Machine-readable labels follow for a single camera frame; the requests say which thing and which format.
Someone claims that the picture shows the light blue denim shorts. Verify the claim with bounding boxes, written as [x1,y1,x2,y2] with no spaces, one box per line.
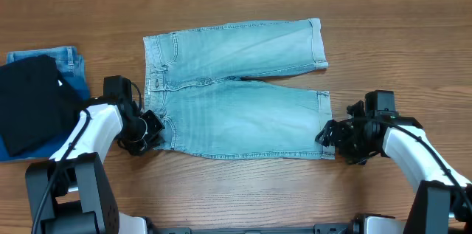
[143,18,335,160]

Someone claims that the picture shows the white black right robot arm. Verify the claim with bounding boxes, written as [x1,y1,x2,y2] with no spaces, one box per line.
[316,90,471,233]

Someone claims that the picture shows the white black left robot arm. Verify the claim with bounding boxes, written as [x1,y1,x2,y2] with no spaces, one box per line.
[25,75,164,234]

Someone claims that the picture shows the black folded garment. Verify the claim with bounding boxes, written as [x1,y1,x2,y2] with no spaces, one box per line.
[1,55,83,157]

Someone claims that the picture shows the folded blue jeans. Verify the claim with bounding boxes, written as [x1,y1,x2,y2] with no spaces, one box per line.
[7,46,86,80]

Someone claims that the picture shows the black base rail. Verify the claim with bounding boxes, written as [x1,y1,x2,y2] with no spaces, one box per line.
[148,220,364,234]

